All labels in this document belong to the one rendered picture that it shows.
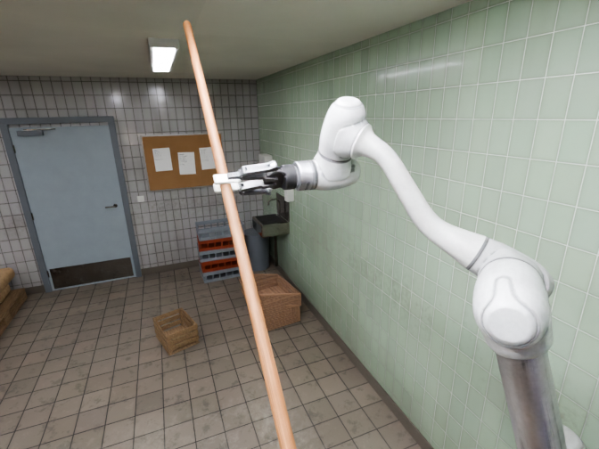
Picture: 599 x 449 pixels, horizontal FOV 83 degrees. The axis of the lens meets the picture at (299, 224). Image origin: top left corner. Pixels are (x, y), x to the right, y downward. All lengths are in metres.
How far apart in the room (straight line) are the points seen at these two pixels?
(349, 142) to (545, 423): 0.78
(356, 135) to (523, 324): 0.56
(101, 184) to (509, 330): 4.73
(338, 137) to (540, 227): 1.00
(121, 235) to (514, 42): 4.65
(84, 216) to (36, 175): 0.68
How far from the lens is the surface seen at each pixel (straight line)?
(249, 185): 1.01
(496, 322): 0.80
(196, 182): 5.01
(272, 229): 4.13
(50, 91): 5.05
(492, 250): 0.98
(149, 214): 5.09
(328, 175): 1.02
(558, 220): 1.62
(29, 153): 5.11
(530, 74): 1.69
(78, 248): 5.28
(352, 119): 0.93
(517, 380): 0.94
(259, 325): 0.79
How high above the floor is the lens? 2.14
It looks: 18 degrees down
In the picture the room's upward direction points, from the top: 1 degrees counter-clockwise
